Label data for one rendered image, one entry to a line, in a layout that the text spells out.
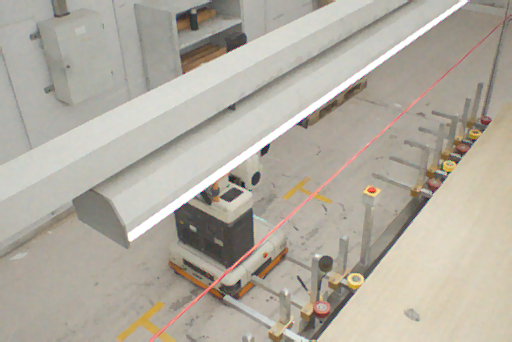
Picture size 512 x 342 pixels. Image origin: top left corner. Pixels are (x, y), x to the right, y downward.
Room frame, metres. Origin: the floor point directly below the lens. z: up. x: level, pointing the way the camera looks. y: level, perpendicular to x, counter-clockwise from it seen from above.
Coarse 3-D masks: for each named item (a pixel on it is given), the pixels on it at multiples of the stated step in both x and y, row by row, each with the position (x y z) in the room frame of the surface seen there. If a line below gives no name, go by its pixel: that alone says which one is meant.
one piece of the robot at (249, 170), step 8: (248, 160) 2.94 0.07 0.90; (256, 160) 2.99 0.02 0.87; (232, 168) 3.02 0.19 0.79; (240, 168) 2.97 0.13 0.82; (248, 168) 2.94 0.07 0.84; (256, 168) 2.99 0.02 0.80; (240, 176) 2.97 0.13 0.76; (248, 176) 2.93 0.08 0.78; (256, 176) 2.98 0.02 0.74; (248, 184) 2.92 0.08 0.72; (256, 184) 2.98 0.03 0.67
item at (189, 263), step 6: (180, 258) 2.73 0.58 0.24; (186, 258) 2.70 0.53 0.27; (186, 264) 2.70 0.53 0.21; (192, 264) 2.66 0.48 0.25; (198, 264) 2.63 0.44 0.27; (198, 270) 2.62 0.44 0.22; (204, 270) 2.58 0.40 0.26; (210, 270) 2.57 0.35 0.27; (204, 276) 2.59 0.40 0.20; (210, 276) 2.55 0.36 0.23; (216, 276) 2.51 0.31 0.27
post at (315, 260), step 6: (312, 258) 1.73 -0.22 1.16; (318, 258) 1.72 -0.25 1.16; (312, 264) 1.73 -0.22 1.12; (318, 264) 1.71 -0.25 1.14; (312, 270) 1.73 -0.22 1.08; (312, 276) 1.73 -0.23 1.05; (318, 276) 1.71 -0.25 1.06; (312, 282) 1.72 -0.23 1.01; (318, 282) 1.72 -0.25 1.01; (312, 288) 1.72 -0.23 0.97; (318, 288) 1.72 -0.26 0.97; (312, 294) 1.72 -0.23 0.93; (318, 294) 1.72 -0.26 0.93; (312, 300) 1.72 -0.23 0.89; (318, 300) 1.72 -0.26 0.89; (312, 318) 1.72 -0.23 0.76; (312, 324) 1.72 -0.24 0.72
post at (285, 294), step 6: (282, 288) 1.55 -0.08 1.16; (282, 294) 1.52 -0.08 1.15; (288, 294) 1.53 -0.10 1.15; (282, 300) 1.52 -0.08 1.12; (288, 300) 1.53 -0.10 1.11; (282, 306) 1.52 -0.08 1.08; (288, 306) 1.53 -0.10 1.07; (282, 312) 1.52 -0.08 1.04; (288, 312) 1.53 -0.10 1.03; (282, 318) 1.52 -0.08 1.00; (288, 318) 1.53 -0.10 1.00
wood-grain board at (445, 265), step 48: (480, 144) 3.05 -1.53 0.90; (480, 192) 2.51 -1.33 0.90; (432, 240) 2.10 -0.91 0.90; (480, 240) 2.08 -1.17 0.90; (384, 288) 1.77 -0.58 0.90; (432, 288) 1.76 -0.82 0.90; (480, 288) 1.74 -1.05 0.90; (336, 336) 1.50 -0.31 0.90; (384, 336) 1.49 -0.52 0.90; (432, 336) 1.47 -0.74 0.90; (480, 336) 1.46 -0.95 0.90
